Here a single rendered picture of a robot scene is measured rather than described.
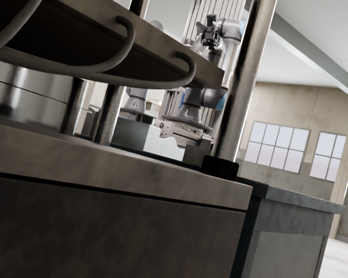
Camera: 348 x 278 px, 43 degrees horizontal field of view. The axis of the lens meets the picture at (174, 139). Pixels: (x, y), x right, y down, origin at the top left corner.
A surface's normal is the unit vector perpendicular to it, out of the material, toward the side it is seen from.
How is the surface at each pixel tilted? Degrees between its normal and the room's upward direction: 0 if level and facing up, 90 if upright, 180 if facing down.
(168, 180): 90
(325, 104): 90
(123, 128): 90
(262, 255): 90
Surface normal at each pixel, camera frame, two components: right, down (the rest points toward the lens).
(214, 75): 0.76, 0.18
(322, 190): -0.66, -0.22
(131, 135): -0.34, -0.14
